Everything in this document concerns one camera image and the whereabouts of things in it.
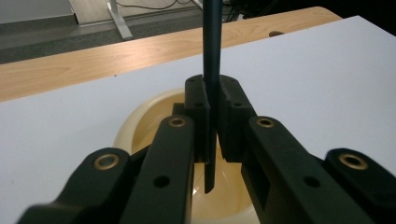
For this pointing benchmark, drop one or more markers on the grey partition panel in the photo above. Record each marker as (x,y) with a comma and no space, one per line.
(34,9)

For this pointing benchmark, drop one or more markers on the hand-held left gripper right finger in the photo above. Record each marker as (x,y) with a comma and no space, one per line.
(280,174)

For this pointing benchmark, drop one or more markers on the white board sheet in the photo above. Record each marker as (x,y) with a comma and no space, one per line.
(311,77)

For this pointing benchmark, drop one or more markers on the black pen with orange tip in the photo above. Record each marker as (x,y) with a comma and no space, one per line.
(212,37)

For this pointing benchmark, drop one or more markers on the cream ceramic pen holder cup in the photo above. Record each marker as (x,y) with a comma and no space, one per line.
(146,124)

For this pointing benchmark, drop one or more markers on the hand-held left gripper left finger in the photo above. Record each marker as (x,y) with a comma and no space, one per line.
(174,161)

